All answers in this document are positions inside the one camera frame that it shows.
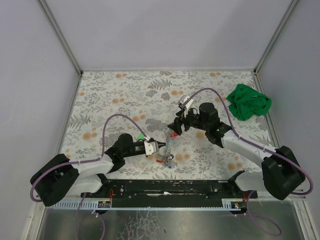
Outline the grey crescent keyring holder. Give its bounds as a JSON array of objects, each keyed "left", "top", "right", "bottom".
[{"left": 155, "top": 131, "right": 178, "bottom": 169}]

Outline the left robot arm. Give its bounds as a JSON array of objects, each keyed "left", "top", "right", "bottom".
[{"left": 30, "top": 133, "right": 166, "bottom": 207}]

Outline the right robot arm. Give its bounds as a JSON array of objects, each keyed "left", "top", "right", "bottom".
[{"left": 168, "top": 102, "right": 306, "bottom": 200}]

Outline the floral table mat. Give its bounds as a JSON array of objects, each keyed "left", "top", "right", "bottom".
[{"left": 60, "top": 71, "right": 274, "bottom": 180}]

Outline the green crumpled cloth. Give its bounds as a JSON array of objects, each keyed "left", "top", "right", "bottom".
[{"left": 226, "top": 84, "right": 272, "bottom": 121}]

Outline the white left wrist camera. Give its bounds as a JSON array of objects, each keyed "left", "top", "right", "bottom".
[{"left": 144, "top": 138, "right": 157, "bottom": 157}]

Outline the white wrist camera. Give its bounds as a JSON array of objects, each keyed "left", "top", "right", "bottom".
[
  {"left": 178, "top": 95, "right": 194, "bottom": 117},
  {"left": 144, "top": 138, "right": 157, "bottom": 157}
]

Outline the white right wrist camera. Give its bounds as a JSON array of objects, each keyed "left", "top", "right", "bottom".
[{"left": 178, "top": 95, "right": 194, "bottom": 117}]

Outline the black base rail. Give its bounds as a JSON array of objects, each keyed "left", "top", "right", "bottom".
[{"left": 86, "top": 178, "right": 258, "bottom": 209}]

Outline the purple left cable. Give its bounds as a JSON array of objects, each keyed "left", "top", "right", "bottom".
[{"left": 29, "top": 114, "right": 152, "bottom": 240}]

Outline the purple cable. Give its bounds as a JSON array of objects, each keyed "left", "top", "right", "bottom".
[
  {"left": 29, "top": 114, "right": 152, "bottom": 240},
  {"left": 183, "top": 87, "right": 315, "bottom": 237}
]

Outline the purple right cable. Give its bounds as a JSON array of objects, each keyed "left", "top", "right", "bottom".
[{"left": 183, "top": 87, "right": 315, "bottom": 237}]

